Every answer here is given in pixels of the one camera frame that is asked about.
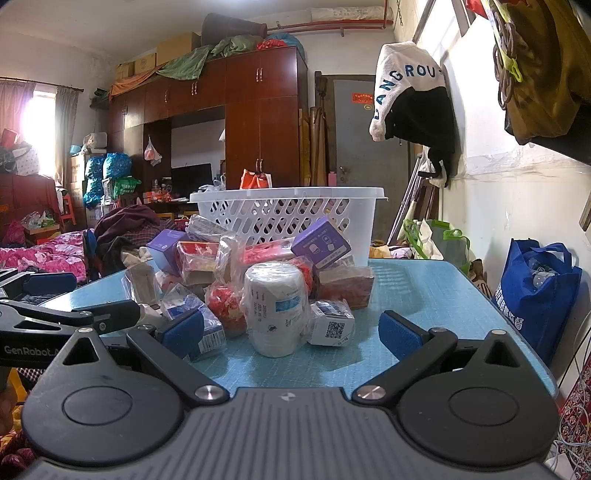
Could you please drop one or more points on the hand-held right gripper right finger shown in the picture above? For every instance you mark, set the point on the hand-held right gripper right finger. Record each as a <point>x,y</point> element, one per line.
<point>400,333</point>

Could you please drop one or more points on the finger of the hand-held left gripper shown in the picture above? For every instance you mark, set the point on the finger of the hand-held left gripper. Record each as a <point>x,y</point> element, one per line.
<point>115,314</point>
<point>48,282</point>

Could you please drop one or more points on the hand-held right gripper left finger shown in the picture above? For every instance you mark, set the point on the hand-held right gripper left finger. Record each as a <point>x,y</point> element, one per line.
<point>184,330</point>

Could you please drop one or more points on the blue white packet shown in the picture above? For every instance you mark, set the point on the blue white packet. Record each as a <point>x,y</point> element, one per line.
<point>174,300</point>

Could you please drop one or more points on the red patterned plastic packet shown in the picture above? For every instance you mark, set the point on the red patterned plastic packet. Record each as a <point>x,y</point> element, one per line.
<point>227,307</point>
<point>304,272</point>

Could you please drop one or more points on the small white printed box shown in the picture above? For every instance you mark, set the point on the small white printed box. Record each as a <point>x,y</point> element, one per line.
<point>330,325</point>

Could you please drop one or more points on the purple box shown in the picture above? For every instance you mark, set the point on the purple box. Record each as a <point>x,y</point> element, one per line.
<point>166,249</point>
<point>323,242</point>

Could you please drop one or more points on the white toilet paper roll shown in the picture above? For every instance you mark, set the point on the white toilet paper roll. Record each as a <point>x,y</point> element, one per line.
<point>272,314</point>

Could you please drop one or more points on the white plastic basket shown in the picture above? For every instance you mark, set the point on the white plastic basket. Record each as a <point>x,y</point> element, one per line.
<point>277,207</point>

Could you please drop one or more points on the person's left hand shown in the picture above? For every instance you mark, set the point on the person's left hand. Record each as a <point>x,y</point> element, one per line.
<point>7,410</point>

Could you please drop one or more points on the pink floral blanket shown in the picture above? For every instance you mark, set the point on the pink floral blanket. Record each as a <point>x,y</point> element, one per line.
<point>46,256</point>

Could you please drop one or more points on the clear plastic packet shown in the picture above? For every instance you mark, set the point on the clear plastic packet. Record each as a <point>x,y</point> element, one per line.
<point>139,282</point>

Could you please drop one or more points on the white red printed box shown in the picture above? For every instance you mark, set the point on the white red printed box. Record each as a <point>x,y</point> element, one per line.
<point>198,261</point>

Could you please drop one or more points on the brown box in plastic wrap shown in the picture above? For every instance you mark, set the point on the brown box in plastic wrap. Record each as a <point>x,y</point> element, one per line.
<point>346,286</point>

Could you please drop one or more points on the red stool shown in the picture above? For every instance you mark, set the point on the red stool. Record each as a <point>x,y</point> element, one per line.
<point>67,210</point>

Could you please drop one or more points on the yellow cloth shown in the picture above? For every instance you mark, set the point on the yellow cloth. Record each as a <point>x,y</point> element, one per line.
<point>381,251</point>

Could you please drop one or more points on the red covered cabinet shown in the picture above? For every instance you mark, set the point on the red covered cabinet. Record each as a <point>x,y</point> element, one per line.
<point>27,198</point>

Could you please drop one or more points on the dark maroon clothes pile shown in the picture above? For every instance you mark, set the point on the dark maroon clothes pile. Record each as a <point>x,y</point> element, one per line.
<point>129,226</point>

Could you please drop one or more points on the green white tote bag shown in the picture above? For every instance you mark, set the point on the green white tote bag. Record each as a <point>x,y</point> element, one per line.
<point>438,240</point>

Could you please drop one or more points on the grey white tissue pack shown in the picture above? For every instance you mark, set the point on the grey white tissue pack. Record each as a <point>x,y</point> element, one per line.
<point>207,228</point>

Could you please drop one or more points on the pink tissue pack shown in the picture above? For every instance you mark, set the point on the pink tissue pack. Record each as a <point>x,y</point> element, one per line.
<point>265,253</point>

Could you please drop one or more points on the tall blue plastic bag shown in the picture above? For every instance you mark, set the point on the tall blue plastic bag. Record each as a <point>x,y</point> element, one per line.
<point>94,180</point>

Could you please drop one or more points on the white dotted bag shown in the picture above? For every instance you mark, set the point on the white dotted bag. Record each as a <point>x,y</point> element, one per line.
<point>25,161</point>

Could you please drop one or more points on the green plastic bag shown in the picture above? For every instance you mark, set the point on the green plastic bag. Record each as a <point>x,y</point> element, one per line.
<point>127,187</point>

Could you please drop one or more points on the blue tote bag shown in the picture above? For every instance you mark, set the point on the blue tote bag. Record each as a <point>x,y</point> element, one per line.
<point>540,300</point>

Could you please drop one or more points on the grey curtain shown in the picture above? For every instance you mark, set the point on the grey curtain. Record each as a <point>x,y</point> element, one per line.
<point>67,138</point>

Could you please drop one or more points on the black television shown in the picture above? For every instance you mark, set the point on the black television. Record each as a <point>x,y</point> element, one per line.
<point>191,177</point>

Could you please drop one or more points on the orange hanging bag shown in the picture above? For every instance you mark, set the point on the orange hanging bag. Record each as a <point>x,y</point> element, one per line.
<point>254,180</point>

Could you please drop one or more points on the white hanging plastic bag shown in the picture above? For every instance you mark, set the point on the white hanging plastic bag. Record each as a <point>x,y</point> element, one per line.
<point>152,152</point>

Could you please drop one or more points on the pink bottle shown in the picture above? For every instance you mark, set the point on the pink bottle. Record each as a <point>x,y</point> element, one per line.
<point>331,179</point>

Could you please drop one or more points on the pink curtain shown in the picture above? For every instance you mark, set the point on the pink curtain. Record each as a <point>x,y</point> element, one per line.
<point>14,106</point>

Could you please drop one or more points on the grey door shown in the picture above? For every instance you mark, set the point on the grey door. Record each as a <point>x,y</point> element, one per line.
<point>360,147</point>

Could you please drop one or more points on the red patterned rug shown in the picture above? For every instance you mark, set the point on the red patterned rug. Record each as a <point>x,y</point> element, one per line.
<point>577,406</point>

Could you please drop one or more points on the wooden planks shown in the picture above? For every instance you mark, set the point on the wooden planks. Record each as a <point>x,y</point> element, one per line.
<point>316,138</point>

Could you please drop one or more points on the small cardboard box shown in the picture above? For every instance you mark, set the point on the small cardboard box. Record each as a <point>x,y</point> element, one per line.
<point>123,70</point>

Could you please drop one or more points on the brown wooden wardrobe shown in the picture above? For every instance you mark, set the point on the brown wooden wardrobe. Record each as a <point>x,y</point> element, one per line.
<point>258,115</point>

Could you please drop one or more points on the medium cardboard box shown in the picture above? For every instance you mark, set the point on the medium cardboard box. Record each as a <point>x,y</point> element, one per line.
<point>144,63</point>

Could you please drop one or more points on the white black hanging garment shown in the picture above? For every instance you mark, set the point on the white black hanging garment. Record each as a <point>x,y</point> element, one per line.
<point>411,83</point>

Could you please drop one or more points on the green cloth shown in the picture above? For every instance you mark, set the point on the green cloth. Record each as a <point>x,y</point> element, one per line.
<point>189,57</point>

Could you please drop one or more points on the large cardboard box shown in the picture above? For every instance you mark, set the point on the large cardboard box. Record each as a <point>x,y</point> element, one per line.
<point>178,46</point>

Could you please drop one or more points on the olive hanging bag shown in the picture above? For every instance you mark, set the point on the olive hanging bag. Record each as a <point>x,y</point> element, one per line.
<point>549,92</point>

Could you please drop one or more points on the dark rolled mat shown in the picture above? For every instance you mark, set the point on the dark rolled mat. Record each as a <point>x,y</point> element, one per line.
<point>231,27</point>

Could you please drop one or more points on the red pipe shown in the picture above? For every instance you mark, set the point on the red pipe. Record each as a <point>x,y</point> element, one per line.
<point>332,24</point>

